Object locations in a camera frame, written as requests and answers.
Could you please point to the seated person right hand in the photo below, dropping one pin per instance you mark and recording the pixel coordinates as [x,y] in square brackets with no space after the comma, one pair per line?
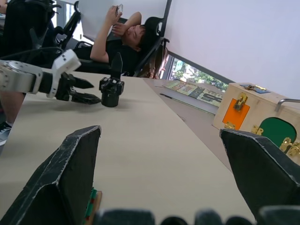
[120,29]

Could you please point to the bystander bare leg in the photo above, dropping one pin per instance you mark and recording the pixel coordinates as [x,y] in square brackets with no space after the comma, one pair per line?
[11,107]

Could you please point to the smartphone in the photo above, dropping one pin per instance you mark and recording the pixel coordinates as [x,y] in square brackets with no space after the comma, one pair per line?
[120,8]

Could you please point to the green and wooden block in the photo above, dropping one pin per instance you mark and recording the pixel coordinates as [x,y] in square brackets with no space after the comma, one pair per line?
[92,201]

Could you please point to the brass door latch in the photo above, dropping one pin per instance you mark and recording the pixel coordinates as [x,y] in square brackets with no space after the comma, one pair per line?
[290,146]

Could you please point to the orange box door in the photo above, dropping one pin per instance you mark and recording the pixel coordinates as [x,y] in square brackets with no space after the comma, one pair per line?
[230,114]

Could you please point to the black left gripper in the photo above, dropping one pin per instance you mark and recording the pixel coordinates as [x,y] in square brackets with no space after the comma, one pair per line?
[64,90]

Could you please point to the seated person left hand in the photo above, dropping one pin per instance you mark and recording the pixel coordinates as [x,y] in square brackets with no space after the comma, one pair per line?
[112,12]

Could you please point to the green arched box door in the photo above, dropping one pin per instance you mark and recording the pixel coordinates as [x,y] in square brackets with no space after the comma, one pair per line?
[276,131]

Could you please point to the black mesh office chair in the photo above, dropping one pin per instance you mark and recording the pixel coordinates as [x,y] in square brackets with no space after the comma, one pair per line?
[21,23]

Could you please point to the black and white sneaker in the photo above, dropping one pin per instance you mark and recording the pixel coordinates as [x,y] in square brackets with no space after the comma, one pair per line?
[4,133]

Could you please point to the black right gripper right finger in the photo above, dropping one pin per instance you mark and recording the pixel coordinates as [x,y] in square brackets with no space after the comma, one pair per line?
[262,168]

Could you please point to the thin black rod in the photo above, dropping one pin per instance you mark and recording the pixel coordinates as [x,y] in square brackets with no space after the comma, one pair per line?
[187,104]

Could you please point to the brown bag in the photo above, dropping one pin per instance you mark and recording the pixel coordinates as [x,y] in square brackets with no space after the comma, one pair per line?
[161,61]

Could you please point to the window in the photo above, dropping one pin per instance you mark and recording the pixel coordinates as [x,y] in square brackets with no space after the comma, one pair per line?
[199,75]

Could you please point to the black loose gripper body part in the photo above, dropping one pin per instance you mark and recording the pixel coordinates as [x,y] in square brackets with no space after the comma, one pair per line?
[110,98]

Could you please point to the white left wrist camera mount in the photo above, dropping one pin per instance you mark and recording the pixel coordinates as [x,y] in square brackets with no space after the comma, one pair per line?
[66,61]

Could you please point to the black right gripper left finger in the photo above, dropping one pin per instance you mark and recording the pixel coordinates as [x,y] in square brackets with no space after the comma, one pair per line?
[58,178]

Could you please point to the wooden lock box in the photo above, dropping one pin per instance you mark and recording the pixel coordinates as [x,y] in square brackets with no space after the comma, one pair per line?
[257,103]

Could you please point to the brass padlock hasp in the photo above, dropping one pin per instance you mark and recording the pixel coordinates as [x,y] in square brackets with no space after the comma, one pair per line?
[240,102]

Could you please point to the seated person in black shirt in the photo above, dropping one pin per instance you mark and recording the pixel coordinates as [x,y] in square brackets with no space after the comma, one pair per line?
[117,54]

